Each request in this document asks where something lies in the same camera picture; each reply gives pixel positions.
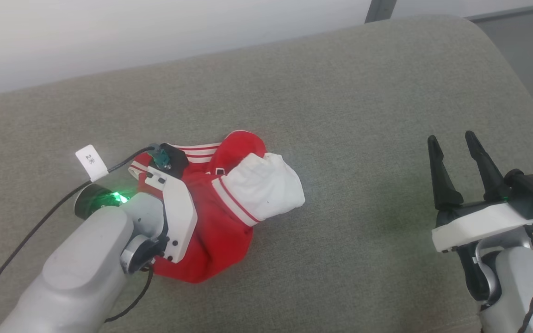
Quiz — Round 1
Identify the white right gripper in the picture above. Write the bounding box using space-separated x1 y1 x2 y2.
427 130 533 254

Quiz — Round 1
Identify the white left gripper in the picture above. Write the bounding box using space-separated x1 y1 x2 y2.
145 165 198 265

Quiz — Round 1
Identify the red and white garment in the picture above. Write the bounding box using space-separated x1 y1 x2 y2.
128 130 306 284

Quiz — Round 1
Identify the grey-green fabric sofa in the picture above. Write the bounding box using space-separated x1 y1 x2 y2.
0 14 533 333

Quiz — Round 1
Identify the white paper cable tag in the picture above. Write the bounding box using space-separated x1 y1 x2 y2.
75 145 109 182

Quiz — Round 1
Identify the dark grey wall pillar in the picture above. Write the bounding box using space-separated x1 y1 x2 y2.
365 0 397 24

